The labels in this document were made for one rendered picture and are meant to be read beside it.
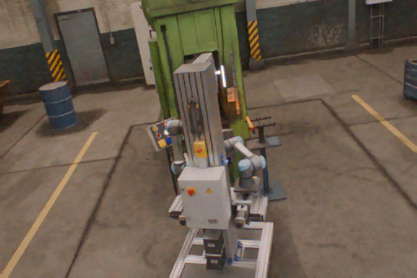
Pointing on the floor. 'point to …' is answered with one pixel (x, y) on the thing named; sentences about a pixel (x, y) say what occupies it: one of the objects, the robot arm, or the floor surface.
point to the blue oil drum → (59, 105)
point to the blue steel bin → (410, 78)
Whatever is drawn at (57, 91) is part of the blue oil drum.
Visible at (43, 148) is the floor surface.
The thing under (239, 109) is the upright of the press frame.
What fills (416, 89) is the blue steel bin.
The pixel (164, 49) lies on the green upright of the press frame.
